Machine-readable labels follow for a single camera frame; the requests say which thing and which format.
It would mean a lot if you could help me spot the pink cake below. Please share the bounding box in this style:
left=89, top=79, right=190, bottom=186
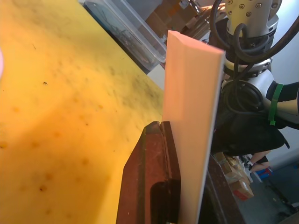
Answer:
left=0, top=48, right=5, bottom=81

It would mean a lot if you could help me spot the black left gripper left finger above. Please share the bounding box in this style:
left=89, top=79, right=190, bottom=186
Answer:
left=116, top=121, right=182, bottom=224

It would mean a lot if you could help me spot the silver robot torso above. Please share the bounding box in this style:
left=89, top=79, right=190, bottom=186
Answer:
left=209, top=0, right=280, bottom=110

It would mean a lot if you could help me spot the pale matchbox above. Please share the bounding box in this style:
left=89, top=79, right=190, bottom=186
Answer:
left=162, top=29, right=226, bottom=224

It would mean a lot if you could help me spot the coiled black cable bundle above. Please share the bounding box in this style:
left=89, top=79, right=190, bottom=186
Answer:
left=219, top=78, right=263, bottom=115

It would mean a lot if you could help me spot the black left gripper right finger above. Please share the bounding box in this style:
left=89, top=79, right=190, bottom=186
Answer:
left=197, top=153, right=242, bottom=224

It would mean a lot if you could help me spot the black and white robot limb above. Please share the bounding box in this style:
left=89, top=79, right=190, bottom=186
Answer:
left=263, top=80, right=299, bottom=130

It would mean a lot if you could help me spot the cardboard box with red label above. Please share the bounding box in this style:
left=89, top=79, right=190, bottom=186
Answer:
left=228, top=178, right=255, bottom=202

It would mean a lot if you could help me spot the brown cardboard box stack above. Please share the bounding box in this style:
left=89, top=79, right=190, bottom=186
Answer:
left=145, top=0, right=212, bottom=44

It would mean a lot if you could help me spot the green strap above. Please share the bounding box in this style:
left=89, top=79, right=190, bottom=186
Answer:
left=268, top=83, right=284, bottom=126

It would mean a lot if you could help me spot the clear plastic storage bin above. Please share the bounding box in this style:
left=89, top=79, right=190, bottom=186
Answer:
left=84, top=0, right=169, bottom=72

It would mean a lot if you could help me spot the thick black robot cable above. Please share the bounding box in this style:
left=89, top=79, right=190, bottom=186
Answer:
left=209, top=0, right=299, bottom=69

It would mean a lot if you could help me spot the person in black clothes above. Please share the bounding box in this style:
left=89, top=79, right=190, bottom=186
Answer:
left=213, top=111, right=291, bottom=173

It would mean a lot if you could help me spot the small cardboard box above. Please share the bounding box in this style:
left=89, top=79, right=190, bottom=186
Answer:
left=214, top=152, right=228, bottom=165

